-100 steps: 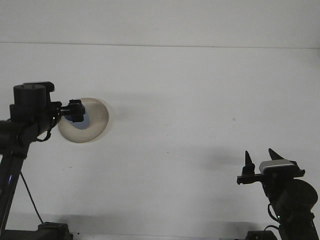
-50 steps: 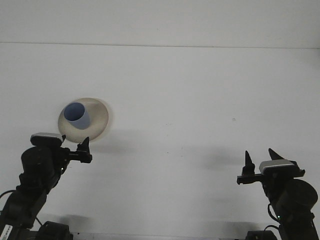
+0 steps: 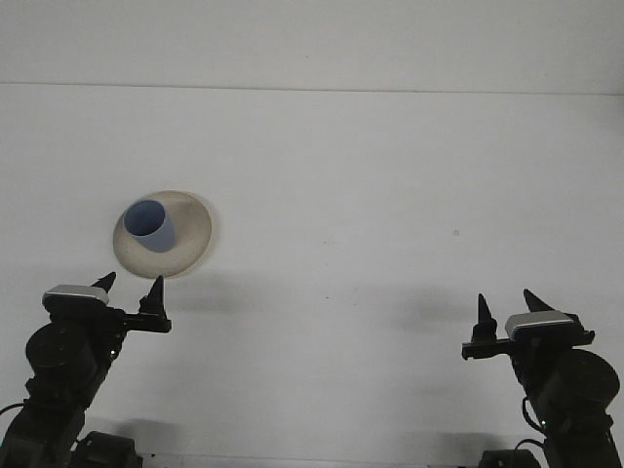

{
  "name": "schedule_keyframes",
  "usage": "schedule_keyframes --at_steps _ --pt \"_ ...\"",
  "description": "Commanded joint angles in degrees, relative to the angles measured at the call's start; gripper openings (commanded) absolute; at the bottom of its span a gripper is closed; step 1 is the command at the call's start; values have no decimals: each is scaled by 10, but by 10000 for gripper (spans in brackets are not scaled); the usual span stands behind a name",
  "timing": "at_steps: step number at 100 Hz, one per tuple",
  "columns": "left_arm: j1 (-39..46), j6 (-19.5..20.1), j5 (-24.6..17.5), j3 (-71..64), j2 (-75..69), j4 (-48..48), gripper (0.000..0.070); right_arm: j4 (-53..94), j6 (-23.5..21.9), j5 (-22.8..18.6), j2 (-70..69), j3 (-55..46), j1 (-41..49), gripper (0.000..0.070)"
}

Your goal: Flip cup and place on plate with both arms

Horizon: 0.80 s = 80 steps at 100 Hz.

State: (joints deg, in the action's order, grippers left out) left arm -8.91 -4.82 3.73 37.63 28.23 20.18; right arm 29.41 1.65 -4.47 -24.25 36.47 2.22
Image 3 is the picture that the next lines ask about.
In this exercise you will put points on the pale blue cup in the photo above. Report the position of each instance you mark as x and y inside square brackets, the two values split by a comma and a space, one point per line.
[161, 239]

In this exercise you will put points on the pale round plate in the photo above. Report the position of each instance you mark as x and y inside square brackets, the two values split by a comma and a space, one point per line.
[190, 244]

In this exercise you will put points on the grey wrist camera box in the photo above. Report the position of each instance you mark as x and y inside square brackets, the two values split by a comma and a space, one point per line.
[73, 294]
[541, 325]

